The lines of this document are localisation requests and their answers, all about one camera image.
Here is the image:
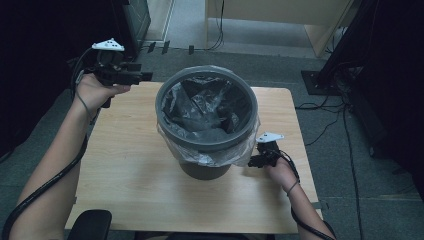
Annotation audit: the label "grey plastic ring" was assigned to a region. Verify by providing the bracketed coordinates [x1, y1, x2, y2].
[154, 64, 259, 153]

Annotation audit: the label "clear plastic bag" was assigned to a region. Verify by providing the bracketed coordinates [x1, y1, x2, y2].
[156, 74, 262, 168]

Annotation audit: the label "thin wrist band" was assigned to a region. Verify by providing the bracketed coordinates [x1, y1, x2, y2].
[285, 179, 300, 197]
[75, 90, 98, 125]

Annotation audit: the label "hand-held gripper cable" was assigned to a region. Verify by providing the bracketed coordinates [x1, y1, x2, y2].
[278, 149, 336, 240]
[1, 46, 101, 240]

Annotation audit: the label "hanging black cables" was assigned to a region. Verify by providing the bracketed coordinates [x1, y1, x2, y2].
[204, 0, 225, 52]

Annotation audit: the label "black cabinet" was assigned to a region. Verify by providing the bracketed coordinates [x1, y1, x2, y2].
[113, 0, 152, 59]

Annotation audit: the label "right hand-held gripper cable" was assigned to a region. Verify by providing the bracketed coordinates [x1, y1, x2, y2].
[278, 149, 336, 240]

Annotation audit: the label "person's right hand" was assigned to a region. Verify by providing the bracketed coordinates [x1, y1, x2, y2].
[264, 157, 300, 194]

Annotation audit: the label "person's left hand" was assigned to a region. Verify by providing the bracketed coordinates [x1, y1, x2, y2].
[75, 73, 132, 116]

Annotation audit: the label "dark curtain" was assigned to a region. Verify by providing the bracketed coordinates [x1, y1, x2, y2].
[346, 0, 424, 201]
[0, 0, 126, 158]

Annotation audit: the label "left hand-held gripper cable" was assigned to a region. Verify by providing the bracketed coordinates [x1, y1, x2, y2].
[1, 46, 101, 240]

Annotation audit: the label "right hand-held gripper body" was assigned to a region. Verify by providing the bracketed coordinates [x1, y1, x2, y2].
[255, 132, 285, 168]

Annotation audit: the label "black metal stand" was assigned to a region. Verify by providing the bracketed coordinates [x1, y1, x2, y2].
[318, 0, 381, 88]

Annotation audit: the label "black ribbed trash bin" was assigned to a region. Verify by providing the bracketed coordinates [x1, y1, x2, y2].
[159, 123, 258, 181]

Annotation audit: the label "black stand base plate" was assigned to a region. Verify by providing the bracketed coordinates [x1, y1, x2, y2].
[301, 70, 341, 96]

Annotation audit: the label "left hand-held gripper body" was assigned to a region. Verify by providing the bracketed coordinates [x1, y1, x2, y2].
[87, 37, 143, 87]

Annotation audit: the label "black floor cables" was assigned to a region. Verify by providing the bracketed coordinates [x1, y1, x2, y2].
[294, 66, 364, 231]

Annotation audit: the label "beige wooden cabinet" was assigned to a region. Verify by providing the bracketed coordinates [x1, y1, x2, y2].
[203, 0, 355, 58]

